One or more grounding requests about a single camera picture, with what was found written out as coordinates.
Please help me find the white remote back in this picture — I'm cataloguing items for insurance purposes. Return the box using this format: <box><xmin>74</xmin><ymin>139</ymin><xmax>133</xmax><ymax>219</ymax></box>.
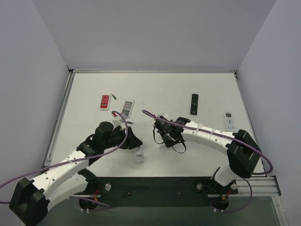
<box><xmin>135</xmin><ymin>146</ymin><xmax>144</xmax><ymax>164</ymax></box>

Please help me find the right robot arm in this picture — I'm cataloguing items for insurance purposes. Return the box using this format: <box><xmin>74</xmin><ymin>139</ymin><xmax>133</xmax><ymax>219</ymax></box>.
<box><xmin>153</xmin><ymin>115</ymin><xmax>261</xmax><ymax>187</ymax></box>

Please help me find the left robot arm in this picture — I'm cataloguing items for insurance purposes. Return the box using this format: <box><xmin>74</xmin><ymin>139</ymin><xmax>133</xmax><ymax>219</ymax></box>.
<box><xmin>9</xmin><ymin>121</ymin><xmax>143</xmax><ymax>226</ymax></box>

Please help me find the grey and white remote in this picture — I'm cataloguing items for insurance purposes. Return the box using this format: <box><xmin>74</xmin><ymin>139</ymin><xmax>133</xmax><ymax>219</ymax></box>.
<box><xmin>121</xmin><ymin>99</ymin><xmax>135</xmax><ymax>118</ymax></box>

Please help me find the red and white remote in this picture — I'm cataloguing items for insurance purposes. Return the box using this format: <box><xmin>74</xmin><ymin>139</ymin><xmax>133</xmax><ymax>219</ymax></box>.
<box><xmin>99</xmin><ymin>93</ymin><xmax>111</xmax><ymax>111</ymax></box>

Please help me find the black slim remote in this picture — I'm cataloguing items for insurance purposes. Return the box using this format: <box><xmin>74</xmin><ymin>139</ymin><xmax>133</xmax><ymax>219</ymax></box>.
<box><xmin>190</xmin><ymin>94</ymin><xmax>198</xmax><ymax>115</ymax></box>

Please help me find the white air conditioner remote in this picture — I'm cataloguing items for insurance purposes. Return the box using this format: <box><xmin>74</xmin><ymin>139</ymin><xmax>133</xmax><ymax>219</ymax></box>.
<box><xmin>223</xmin><ymin>112</ymin><xmax>236</xmax><ymax>132</ymax></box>

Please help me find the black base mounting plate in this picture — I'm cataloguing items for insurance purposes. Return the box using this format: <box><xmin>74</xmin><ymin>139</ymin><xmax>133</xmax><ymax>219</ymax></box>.
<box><xmin>80</xmin><ymin>177</ymin><xmax>238</xmax><ymax>207</ymax></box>

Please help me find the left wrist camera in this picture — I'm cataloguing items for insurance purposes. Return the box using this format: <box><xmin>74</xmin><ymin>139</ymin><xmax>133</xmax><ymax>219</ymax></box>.
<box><xmin>112</xmin><ymin>113</ymin><xmax>128</xmax><ymax>129</ymax></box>

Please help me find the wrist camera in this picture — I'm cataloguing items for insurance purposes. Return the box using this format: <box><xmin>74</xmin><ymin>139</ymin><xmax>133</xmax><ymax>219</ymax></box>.
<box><xmin>158</xmin><ymin>113</ymin><xmax>171</xmax><ymax>121</ymax></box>
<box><xmin>112</xmin><ymin>113</ymin><xmax>128</xmax><ymax>129</ymax></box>

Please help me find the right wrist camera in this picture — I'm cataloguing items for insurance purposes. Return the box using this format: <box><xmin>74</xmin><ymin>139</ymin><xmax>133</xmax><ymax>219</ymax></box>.
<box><xmin>158</xmin><ymin>113</ymin><xmax>171</xmax><ymax>121</ymax></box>

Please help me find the aluminium table edge rail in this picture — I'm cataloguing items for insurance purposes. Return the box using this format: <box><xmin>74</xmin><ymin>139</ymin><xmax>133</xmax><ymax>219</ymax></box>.
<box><xmin>44</xmin><ymin>71</ymin><xmax>74</xmax><ymax>167</ymax></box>

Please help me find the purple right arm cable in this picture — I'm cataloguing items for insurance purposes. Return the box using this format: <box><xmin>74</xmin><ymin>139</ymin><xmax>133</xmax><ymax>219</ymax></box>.
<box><xmin>142</xmin><ymin>109</ymin><xmax>274</xmax><ymax>212</ymax></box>

